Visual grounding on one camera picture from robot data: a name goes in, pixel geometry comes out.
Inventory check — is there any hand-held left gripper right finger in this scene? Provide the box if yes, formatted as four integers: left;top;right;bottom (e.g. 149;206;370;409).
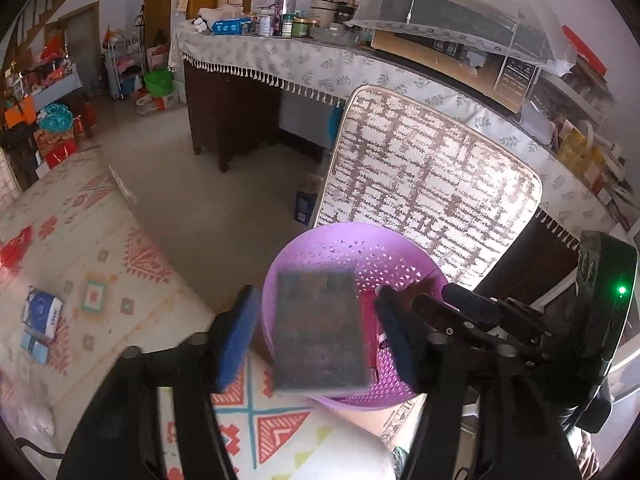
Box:
375;285;583;480

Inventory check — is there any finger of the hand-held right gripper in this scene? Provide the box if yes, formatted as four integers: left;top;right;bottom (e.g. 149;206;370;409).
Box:
442;282;548;333
411;294;506;356

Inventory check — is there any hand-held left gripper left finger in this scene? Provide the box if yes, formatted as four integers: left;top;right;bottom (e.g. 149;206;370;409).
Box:
56;285;263;480

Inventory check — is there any purple plastic basket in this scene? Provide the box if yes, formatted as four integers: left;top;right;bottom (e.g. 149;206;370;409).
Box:
261;222;453;411

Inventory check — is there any blue white tissue pack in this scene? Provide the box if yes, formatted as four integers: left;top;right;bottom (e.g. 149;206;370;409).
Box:
21;287;65;343

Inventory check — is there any patterned woven chair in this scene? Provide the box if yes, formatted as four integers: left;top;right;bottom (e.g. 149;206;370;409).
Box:
307;85;543;291

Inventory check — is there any blue box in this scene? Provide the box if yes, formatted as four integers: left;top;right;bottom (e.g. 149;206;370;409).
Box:
294;191;321;224

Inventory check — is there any patterned tablecloth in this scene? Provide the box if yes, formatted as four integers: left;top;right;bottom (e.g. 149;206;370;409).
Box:
0;147;391;480

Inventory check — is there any yellow bag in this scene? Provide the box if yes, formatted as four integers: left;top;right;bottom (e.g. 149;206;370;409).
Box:
557;127;601;181

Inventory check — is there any light blue small pack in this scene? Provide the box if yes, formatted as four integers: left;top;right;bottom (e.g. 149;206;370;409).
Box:
21;332;51;363

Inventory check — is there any white plastic bag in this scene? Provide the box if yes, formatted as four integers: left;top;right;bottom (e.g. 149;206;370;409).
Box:
0;375;56;441

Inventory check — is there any microwave oven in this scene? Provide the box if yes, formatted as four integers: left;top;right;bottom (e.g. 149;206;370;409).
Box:
372;0;543;113

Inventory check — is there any dark wooden sideboard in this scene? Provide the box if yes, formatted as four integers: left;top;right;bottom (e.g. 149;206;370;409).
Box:
182;57;333;173

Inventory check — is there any red plastic wrapper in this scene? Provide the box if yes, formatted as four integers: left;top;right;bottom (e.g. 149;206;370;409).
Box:
0;226;33;271

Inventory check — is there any red gift box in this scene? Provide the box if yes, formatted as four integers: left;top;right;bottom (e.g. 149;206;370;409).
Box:
35;130;78;168

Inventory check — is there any green bucket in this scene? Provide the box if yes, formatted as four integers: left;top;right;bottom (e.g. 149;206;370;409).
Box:
144;69;173;98

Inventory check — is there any leaf print fringed cloth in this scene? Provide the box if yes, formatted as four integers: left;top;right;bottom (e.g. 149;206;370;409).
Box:
167;20;621;241

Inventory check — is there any mesh food cover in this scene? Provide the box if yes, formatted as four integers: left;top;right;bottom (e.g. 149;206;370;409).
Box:
345;0;576;78

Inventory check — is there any checkered cloth table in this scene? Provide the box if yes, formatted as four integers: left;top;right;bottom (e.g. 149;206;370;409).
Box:
32;72;83;106

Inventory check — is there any blue wet wipes pack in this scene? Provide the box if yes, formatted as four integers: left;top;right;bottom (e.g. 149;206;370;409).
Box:
211;18;251;35

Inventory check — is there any orange bag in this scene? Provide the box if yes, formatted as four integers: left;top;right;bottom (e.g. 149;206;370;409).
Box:
5;97;36;128

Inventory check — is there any beige round pot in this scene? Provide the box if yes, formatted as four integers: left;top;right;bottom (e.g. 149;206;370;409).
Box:
310;0;351;26

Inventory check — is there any dark plastic bottle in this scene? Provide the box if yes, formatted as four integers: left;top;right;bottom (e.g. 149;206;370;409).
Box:
276;0;297;36

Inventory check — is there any wooden staircase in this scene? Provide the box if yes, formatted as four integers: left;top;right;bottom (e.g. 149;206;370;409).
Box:
5;0;73;56

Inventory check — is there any black cable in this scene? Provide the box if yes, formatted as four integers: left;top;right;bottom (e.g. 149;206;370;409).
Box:
15;437;66;461

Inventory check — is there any white wire rack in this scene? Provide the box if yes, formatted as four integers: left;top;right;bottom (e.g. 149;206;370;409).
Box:
105;35;146;101

